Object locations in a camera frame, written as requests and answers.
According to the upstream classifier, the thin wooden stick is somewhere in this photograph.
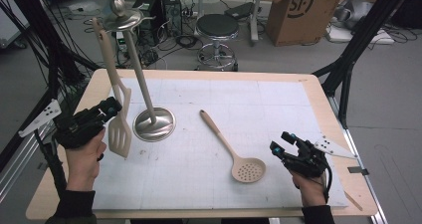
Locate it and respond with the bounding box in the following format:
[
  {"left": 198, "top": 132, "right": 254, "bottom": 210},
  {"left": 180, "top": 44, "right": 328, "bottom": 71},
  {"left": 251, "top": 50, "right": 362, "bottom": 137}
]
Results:
[{"left": 343, "top": 190, "right": 364, "bottom": 212}]

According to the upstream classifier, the black cable coil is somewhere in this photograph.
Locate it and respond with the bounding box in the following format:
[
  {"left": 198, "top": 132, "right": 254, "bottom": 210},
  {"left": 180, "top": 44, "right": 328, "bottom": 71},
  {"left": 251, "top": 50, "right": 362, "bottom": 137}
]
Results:
[{"left": 174, "top": 34, "right": 200, "bottom": 50}]

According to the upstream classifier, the dark laptop bag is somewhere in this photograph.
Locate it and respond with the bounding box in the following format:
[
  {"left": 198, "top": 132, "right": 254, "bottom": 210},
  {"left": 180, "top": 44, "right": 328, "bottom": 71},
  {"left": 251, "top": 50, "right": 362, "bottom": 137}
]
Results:
[{"left": 224, "top": 1, "right": 257, "bottom": 20}]

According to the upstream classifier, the small device with green display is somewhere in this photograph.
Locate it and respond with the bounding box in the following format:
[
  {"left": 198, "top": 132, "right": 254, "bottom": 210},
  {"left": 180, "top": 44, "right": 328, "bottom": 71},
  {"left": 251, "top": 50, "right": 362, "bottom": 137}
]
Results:
[{"left": 114, "top": 29, "right": 129, "bottom": 52}]

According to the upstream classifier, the beige slotted spatula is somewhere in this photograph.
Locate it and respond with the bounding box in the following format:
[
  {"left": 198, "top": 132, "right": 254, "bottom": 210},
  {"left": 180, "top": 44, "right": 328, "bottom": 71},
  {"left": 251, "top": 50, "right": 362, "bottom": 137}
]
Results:
[{"left": 91, "top": 16, "right": 133, "bottom": 159}]

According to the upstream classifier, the white grid mat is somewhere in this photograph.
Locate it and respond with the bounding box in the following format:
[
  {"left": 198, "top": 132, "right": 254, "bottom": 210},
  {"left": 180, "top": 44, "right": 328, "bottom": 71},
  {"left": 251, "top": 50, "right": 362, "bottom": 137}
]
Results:
[{"left": 91, "top": 77, "right": 349, "bottom": 212}]

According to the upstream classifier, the black round stool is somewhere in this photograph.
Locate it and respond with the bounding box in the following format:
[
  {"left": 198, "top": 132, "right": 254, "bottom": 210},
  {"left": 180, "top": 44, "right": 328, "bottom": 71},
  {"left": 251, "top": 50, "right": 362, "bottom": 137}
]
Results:
[{"left": 195, "top": 13, "right": 240, "bottom": 73}]

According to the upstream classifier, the metal utensil stand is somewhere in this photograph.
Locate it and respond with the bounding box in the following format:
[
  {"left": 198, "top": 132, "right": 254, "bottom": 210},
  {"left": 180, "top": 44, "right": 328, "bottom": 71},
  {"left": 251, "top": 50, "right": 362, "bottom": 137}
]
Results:
[{"left": 102, "top": 0, "right": 177, "bottom": 142}]

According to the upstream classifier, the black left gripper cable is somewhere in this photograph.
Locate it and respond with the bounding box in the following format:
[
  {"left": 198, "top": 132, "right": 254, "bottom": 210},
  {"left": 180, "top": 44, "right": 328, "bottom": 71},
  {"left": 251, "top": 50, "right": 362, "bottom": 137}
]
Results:
[{"left": 33, "top": 127, "right": 69, "bottom": 198}]

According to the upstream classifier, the aluminium rail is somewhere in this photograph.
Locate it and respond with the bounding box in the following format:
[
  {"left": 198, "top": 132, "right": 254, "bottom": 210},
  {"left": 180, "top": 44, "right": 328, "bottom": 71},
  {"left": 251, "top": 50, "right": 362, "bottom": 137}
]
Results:
[
  {"left": 0, "top": 112, "right": 58, "bottom": 202},
  {"left": 326, "top": 96, "right": 389, "bottom": 224}
]

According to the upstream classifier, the grey bag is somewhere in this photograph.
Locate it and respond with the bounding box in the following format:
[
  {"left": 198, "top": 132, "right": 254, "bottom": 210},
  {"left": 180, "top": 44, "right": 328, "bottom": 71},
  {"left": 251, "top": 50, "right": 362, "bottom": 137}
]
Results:
[{"left": 332, "top": 0, "right": 374, "bottom": 31}]

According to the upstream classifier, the white flat board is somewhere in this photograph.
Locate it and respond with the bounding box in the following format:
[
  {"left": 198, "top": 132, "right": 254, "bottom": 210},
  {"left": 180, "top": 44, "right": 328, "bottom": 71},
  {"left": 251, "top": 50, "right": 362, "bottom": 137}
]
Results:
[{"left": 324, "top": 24, "right": 396, "bottom": 46}]

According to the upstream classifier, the black frame stand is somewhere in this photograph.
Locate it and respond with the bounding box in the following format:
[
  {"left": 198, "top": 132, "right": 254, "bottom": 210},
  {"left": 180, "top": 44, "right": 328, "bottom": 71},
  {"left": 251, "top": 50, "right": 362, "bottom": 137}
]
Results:
[
  {"left": 312, "top": 0, "right": 416, "bottom": 130},
  {"left": 0, "top": 0, "right": 101, "bottom": 118}
]

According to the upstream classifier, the person's left hand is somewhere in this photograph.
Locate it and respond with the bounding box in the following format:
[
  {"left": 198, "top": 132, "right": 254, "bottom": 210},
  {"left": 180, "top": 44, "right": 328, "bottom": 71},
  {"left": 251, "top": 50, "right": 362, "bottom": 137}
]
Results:
[{"left": 64, "top": 127, "right": 107, "bottom": 192}]

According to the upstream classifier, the person's right hand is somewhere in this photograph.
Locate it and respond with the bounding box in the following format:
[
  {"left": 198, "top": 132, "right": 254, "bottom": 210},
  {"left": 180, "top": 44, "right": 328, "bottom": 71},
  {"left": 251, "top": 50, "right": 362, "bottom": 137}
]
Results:
[{"left": 290, "top": 168, "right": 327, "bottom": 208}]

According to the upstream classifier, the cardboard box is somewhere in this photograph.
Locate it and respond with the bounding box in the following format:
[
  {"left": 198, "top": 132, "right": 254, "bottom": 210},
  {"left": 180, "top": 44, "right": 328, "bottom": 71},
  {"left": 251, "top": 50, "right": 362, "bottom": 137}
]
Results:
[{"left": 264, "top": 0, "right": 344, "bottom": 48}]

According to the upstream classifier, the grey metal table leg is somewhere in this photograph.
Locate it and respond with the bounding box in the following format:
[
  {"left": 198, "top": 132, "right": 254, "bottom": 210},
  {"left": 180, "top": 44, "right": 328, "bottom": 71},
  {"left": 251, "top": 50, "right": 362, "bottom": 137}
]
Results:
[{"left": 249, "top": 0, "right": 267, "bottom": 47}]

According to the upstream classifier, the beige skimmer spoon with holes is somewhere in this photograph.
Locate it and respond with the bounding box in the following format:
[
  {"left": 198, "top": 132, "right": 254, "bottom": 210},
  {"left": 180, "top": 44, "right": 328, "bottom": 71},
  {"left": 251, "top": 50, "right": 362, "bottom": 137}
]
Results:
[{"left": 198, "top": 109, "right": 267, "bottom": 184}]

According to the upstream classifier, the black computer tower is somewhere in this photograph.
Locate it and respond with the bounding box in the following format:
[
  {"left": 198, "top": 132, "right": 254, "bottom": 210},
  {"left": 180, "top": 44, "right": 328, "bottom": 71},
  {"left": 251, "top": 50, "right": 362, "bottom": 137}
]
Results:
[
  {"left": 132, "top": 0, "right": 166, "bottom": 48},
  {"left": 161, "top": 0, "right": 183, "bottom": 39}
]

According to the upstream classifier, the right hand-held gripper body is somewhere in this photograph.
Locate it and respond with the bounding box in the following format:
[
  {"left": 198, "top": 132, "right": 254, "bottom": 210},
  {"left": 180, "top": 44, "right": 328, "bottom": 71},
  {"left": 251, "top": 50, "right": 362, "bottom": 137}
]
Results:
[{"left": 282, "top": 133, "right": 357, "bottom": 179}]

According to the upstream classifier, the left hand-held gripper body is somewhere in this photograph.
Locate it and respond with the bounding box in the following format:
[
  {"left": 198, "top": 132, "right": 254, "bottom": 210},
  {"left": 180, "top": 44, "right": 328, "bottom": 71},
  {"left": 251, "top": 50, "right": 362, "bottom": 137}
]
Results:
[{"left": 18, "top": 99, "right": 107, "bottom": 150}]

